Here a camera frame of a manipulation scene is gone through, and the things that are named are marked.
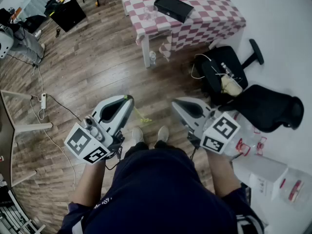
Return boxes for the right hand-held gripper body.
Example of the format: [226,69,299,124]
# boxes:
[187,109,241,155]

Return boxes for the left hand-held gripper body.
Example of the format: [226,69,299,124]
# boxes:
[64,116,125,166]

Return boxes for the clear plastic glass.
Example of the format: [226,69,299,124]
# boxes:
[143,5,159,24]

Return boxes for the person's left forearm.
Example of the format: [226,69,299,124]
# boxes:
[72,159,108,207]

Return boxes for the person's right forearm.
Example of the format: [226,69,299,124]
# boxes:
[206,150,242,200]

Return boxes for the person's left white shoe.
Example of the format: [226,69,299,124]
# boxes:
[132,127,144,145]

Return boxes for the person's white shoe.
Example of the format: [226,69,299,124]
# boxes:
[157,125,170,143]
[132,127,144,145]

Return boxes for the clear red-labelled bottle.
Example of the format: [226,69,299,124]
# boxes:
[254,136,268,157]
[230,137,252,159]

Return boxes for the person's right white shoe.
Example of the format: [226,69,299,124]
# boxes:
[157,125,170,143]

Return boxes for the pale yellow cloth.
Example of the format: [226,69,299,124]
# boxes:
[220,76,243,97]

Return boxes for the person's black trousers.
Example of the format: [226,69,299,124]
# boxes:
[124,140,188,158]

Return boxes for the small clear bottle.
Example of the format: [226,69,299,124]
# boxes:
[220,62,236,79]

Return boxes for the black office chair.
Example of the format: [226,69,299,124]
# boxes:
[194,39,305,133]

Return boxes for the clear water bottle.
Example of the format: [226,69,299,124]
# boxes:
[148,50,157,68]

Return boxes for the white cardboard box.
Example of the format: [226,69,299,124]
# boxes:
[231,155,289,202]

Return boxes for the light wooden desk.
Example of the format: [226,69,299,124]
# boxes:
[0,89,53,188]

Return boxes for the person's navy shirt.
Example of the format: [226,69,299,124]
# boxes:
[57,148,265,234]

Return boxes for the red white checkered tablecloth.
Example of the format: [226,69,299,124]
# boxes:
[116,0,247,61]

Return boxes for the black cabinet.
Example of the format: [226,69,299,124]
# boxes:
[44,0,87,33]

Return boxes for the clear red-labelled package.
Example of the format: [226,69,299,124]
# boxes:
[279,168,312,206]

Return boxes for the black rectangular box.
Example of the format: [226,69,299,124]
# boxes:
[154,0,195,23]

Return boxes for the white floor cable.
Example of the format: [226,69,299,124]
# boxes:
[29,63,77,190]

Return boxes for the black floor cable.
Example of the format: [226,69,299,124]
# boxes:
[46,94,82,122]

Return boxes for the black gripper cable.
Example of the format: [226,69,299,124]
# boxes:
[104,146,124,171]

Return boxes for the thin white charging cable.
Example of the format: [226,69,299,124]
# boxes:
[191,53,244,81]

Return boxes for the metal wire rack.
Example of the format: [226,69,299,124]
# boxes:
[0,186,46,234]

